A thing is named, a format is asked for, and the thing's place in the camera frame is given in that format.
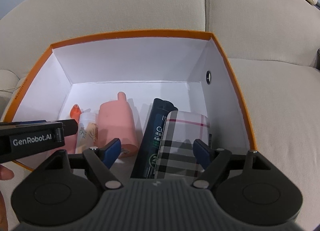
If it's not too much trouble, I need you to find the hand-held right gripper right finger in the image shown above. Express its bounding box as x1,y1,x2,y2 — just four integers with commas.
191,138,273,189

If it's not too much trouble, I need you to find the beige sofa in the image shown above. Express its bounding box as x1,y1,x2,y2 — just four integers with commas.
0,0,320,231

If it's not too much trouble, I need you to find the plaid hard case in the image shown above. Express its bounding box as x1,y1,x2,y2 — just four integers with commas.
154,111,210,180

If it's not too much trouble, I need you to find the pink bottle with orange cap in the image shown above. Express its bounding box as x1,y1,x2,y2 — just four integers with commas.
62,104,82,154

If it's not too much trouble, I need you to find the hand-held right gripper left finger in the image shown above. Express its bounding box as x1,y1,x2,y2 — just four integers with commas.
37,138,125,189

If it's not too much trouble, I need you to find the pink spouted bottle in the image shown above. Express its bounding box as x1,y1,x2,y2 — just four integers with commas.
97,91,139,159

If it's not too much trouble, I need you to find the orange cardboard box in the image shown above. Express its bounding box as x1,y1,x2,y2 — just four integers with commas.
5,30,257,173

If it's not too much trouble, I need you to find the white cable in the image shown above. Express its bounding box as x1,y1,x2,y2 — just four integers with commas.
0,84,23,94

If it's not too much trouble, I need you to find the person's left hand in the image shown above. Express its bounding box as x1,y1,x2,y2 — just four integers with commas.
0,165,15,181

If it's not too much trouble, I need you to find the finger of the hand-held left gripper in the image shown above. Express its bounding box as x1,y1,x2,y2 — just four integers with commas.
61,119,78,137

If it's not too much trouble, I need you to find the white hand cream tube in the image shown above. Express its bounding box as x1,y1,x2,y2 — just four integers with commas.
75,112,99,154

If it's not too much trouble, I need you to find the dark blue shampoo bottle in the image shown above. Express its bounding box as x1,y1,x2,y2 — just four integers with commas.
130,98,178,180

